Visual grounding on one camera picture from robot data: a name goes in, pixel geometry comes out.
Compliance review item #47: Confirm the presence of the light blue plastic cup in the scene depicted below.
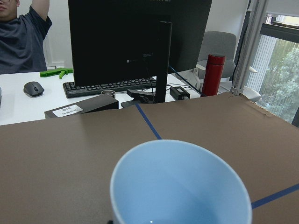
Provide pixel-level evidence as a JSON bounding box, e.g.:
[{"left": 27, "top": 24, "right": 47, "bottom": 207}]
[{"left": 110, "top": 140, "right": 252, "bottom": 224}]

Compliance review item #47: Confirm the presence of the black power adapter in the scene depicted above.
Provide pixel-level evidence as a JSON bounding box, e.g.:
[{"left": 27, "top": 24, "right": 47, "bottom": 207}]
[{"left": 170, "top": 86, "right": 190, "bottom": 100}]

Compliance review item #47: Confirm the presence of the black box with label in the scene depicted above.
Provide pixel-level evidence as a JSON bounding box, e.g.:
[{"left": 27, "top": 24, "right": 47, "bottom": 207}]
[{"left": 44, "top": 94, "right": 119, "bottom": 119}]

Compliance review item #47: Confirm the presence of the red thermos bottle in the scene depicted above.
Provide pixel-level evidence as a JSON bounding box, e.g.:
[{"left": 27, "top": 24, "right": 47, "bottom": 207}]
[{"left": 201, "top": 54, "right": 226, "bottom": 97}]

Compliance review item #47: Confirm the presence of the black computer monitor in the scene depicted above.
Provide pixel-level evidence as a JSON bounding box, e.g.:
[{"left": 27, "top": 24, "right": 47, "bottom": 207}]
[{"left": 68, "top": 0, "right": 212, "bottom": 86}]

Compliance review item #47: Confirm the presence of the black keyboard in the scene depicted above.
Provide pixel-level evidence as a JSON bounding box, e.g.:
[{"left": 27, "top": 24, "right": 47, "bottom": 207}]
[{"left": 63, "top": 77, "right": 156, "bottom": 98}]

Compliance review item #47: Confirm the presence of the green plastic tool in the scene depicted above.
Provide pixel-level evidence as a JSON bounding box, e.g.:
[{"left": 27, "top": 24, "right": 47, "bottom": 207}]
[{"left": 40, "top": 68, "right": 73, "bottom": 79}]

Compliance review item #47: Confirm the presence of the grey office chair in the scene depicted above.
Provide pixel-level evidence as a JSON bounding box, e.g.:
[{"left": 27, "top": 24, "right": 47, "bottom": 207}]
[{"left": 191, "top": 31, "right": 262, "bottom": 103}]

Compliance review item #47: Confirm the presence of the dark grey computer mouse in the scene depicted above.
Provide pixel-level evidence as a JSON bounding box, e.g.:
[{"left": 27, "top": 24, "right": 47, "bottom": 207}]
[{"left": 23, "top": 81, "right": 44, "bottom": 97}]

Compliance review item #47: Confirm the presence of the person in grey shirt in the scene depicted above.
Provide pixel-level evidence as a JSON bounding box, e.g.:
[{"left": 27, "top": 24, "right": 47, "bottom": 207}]
[{"left": 0, "top": 0, "right": 52, "bottom": 74}]

